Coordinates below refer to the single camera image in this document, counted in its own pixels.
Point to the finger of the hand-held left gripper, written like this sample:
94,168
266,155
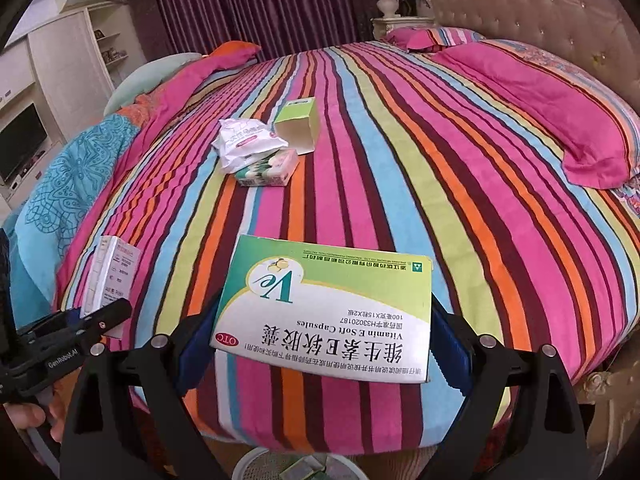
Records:
107,317
50,327

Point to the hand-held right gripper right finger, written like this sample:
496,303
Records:
452,355

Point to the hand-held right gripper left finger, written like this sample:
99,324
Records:
195,355

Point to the white mesh wastebasket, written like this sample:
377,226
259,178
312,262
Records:
250,460

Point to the green white medicine box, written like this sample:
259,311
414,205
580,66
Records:
320,310

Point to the pink green tissue pack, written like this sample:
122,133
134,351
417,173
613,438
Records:
267,170

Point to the white plastic packet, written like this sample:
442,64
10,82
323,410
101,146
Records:
245,142

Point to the small green box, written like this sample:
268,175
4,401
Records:
297,127

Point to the person's left hand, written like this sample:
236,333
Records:
27,416

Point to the blue patterned quilt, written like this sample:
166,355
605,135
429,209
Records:
65,175

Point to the striped bed sheet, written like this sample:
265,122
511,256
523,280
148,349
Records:
400,185

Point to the black television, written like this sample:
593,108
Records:
20,142

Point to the light green pillow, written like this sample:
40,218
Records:
145,77

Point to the white television cabinet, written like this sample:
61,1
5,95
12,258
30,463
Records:
15,85

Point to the white wardrobe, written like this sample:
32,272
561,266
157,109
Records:
65,70

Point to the pink orange quilt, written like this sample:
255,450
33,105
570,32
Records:
200,72

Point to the large pink striped pillow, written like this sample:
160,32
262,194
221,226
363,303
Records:
550,105

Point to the small pink striped pillow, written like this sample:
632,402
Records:
410,37

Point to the cream nightstand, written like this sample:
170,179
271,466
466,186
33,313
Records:
400,26

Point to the purple curtain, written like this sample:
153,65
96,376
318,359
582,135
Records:
275,5

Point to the white vase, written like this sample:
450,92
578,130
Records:
388,5

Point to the beige tufted headboard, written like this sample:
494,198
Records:
540,5

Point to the cream carved bed frame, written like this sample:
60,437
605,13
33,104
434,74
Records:
607,385

